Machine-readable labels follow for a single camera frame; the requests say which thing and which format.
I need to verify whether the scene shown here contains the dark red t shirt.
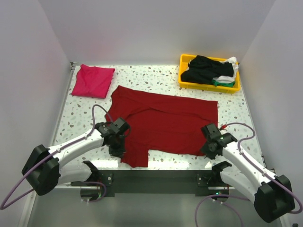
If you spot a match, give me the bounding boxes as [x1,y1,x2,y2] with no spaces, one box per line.
[108,86,218,167]

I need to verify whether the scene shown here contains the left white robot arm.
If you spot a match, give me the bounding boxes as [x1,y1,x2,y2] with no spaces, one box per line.
[21,118,130,196]

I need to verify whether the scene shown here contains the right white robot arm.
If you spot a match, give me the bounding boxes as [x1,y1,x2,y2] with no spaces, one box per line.
[200,123,295,223]

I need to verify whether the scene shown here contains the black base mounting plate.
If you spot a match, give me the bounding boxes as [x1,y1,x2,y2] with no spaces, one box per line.
[80,169,234,197]

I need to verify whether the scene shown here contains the folded pink t shirt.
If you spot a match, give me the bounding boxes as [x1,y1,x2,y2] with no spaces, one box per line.
[71,64,115,99]

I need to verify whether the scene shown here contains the green t shirt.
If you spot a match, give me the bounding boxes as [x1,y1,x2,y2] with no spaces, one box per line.
[212,80,235,87]

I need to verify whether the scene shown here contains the white t shirt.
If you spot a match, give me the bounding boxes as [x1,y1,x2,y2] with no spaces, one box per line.
[213,57,239,86]

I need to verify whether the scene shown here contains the black t shirt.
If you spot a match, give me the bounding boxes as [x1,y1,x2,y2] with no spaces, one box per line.
[181,55,222,85]

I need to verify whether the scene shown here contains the yellow plastic bin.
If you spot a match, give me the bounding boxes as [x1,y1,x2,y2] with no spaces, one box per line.
[178,53,241,94]

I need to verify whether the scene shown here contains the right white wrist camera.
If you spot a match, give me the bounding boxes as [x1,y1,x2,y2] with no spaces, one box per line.
[219,124,228,133]

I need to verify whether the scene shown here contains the aluminium frame rail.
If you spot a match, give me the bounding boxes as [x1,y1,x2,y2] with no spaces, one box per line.
[49,62,78,146]

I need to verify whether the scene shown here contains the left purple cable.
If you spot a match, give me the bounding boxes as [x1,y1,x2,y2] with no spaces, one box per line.
[0,104,114,210]

